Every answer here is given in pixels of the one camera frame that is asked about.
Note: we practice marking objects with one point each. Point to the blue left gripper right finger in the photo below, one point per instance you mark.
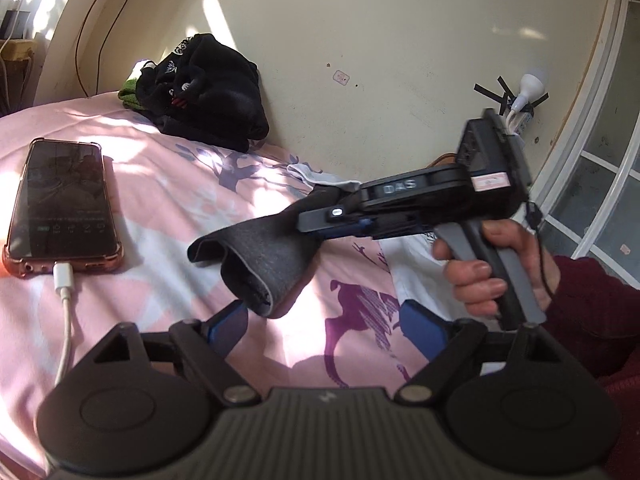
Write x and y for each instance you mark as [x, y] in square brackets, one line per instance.
[424, 329]

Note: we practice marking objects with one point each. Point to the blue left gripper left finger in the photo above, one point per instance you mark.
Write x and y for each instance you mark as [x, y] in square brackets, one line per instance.
[225, 329]

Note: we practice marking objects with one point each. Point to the white garment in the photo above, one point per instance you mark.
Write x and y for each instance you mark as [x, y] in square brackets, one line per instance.
[417, 275]

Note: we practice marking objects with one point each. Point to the black small garment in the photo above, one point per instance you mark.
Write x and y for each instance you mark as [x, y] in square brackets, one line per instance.
[266, 262]

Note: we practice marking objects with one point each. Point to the red sleeve forearm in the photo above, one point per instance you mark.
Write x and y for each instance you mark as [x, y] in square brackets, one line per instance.
[596, 317]

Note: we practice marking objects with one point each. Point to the right hand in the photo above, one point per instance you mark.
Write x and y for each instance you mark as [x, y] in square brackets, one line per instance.
[497, 268]

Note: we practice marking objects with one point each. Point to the white power strip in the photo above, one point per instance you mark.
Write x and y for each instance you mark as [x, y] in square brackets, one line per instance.
[517, 122]

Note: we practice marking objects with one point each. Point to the pink floral bedsheet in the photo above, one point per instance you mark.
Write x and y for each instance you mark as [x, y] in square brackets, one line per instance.
[166, 192]

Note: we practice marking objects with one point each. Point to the smartphone in pink case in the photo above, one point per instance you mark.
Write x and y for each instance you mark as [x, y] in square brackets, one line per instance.
[62, 212]

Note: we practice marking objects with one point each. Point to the green cloth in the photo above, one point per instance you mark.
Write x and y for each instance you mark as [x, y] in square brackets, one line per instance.
[127, 95]

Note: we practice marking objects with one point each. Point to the white window frame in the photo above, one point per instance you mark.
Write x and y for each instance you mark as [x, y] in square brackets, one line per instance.
[588, 189]

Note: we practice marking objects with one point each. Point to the small wall sticker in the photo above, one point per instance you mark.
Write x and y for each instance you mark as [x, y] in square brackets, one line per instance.
[341, 78]

